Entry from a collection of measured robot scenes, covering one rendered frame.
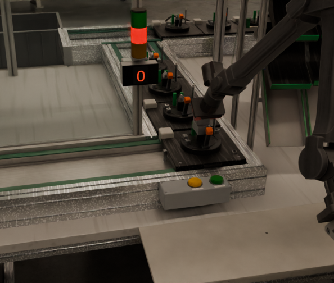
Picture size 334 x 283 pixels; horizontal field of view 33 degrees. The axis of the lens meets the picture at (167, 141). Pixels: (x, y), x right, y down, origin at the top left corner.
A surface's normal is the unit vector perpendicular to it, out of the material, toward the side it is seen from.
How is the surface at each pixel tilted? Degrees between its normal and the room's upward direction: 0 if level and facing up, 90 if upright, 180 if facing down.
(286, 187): 0
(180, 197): 90
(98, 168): 0
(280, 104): 45
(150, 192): 90
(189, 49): 90
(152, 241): 0
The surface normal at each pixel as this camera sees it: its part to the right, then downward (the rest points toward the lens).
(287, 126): 0.07, -0.29
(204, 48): 0.25, 0.46
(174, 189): 0.02, -0.88
